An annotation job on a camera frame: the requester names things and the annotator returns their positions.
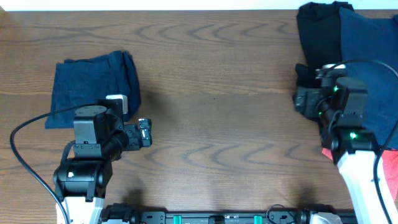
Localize dark blue shorts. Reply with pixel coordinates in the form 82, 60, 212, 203
338, 7, 398, 150
50, 50, 141, 121

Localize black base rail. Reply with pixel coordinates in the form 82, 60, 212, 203
97, 203, 358, 224

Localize folded dark blue shorts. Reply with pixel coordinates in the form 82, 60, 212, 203
50, 50, 141, 121

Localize red garment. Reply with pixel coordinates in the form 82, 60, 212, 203
322, 148, 397, 201

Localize black printed t-shirt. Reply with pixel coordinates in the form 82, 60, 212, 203
295, 1, 354, 88

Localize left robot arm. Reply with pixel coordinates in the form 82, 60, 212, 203
53, 96, 152, 223

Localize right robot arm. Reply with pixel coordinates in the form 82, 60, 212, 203
294, 76, 397, 223

